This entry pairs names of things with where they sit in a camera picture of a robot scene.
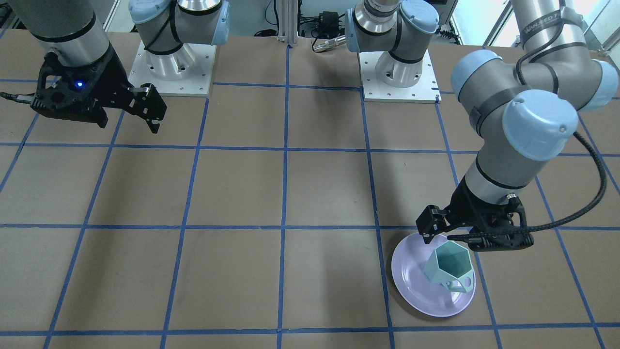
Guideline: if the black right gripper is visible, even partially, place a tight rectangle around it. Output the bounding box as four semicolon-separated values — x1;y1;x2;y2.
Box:
59;44;168;133

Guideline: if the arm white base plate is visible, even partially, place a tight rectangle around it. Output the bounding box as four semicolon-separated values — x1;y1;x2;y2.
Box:
128;42;217;97
358;51;441;103

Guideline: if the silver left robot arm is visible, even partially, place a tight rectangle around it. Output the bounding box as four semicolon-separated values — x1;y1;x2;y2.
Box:
416;0;619;252

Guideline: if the light teal faceted cup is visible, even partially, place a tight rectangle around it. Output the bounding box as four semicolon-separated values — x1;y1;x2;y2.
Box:
422;240;475;292

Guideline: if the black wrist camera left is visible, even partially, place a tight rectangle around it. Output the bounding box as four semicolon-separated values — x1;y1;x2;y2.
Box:
447;194;534;252

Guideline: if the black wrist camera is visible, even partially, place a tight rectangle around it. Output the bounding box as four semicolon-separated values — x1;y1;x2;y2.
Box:
1;50;108;128
447;194;534;252

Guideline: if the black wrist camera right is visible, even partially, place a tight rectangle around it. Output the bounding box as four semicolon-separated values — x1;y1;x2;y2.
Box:
1;50;108;128

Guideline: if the lavender round plate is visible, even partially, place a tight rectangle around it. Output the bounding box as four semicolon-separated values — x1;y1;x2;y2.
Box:
391;234;476;317

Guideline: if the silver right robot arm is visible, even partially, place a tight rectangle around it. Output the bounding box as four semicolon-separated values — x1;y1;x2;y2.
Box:
1;0;230;133

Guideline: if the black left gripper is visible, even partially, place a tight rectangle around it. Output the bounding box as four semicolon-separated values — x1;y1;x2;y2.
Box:
416;176;514;244

